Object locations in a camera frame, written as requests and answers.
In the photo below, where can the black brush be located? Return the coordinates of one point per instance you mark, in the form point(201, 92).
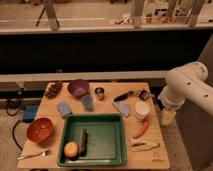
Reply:
point(83, 142)

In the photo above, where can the blue sponge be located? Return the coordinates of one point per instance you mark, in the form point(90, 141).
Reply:
point(64, 109)

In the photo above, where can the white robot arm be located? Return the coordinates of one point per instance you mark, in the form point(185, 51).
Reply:
point(187, 82)

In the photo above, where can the orange carrot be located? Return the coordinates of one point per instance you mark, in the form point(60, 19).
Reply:
point(141, 130)

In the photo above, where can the apple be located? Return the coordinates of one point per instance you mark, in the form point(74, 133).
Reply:
point(71, 149)

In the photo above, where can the red bowl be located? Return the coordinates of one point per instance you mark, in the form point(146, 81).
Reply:
point(40, 130)

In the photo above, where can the small dark clip object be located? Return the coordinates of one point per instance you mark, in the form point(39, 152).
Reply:
point(144, 95)

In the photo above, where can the light blue towel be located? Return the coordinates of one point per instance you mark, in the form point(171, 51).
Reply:
point(122, 108)

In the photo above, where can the purple bowl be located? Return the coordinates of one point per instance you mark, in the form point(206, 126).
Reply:
point(78, 87)

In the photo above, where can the white cup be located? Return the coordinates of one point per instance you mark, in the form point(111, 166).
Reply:
point(142, 109)

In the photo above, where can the small metal cup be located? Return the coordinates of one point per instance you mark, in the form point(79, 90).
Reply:
point(99, 91)

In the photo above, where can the green plastic tray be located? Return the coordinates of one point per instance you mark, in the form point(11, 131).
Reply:
point(105, 140)

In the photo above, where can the blue box on floor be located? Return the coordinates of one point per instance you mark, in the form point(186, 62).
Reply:
point(30, 113)

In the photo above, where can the black handled tool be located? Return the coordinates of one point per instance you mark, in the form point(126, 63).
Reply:
point(123, 96)

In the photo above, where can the bunch of dark grapes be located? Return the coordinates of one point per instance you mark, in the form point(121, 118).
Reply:
point(54, 90)

